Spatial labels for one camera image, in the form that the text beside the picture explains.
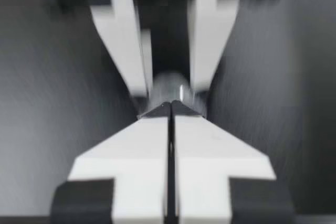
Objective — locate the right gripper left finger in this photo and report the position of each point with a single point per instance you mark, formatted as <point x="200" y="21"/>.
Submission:
<point x="136" y="155"/>

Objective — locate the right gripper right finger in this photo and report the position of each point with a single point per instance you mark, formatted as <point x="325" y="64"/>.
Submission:
<point x="204" y="155"/>

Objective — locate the small clear plastic cup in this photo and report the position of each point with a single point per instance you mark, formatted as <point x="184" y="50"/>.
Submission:
<point x="170" y="87"/>

